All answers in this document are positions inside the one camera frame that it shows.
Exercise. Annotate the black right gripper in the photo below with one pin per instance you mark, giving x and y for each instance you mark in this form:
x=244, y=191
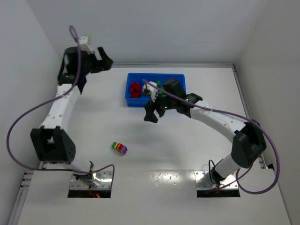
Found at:
x=156, y=107

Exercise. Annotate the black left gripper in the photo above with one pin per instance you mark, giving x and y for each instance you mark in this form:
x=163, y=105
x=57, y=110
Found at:
x=97, y=62

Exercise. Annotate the red curved lego brick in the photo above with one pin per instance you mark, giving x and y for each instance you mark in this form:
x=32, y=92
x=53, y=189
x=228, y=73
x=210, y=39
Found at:
x=135, y=90

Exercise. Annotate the small rainbow lego stack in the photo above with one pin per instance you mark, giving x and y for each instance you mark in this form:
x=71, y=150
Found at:
x=122, y=149

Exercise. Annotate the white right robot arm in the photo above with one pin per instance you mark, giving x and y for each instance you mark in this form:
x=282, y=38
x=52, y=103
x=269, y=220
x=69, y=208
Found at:
x=247, y=139

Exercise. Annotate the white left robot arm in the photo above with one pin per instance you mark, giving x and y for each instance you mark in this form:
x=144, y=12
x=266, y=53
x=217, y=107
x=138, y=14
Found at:
x=51, y=141

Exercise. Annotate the blue divided plastic tray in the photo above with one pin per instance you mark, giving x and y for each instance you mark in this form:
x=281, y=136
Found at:
x=150, y=77

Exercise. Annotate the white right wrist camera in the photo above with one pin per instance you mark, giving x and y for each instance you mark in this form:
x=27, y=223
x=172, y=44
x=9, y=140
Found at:
x=149, y=90

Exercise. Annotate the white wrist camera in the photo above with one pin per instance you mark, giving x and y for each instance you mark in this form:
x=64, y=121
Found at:
x=84, y=43
x=149, y=90

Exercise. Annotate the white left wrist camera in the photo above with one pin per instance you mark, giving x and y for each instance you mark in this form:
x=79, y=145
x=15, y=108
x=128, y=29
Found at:
x=84, y=43

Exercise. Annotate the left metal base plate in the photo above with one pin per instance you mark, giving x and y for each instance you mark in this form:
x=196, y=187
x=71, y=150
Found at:
x=103, y=180

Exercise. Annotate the metal base plate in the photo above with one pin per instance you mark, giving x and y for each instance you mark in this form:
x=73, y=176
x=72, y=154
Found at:
x=103, y=180
x=203, y=182

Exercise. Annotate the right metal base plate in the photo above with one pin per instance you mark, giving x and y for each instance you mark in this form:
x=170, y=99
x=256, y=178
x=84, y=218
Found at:
x=203, y=182

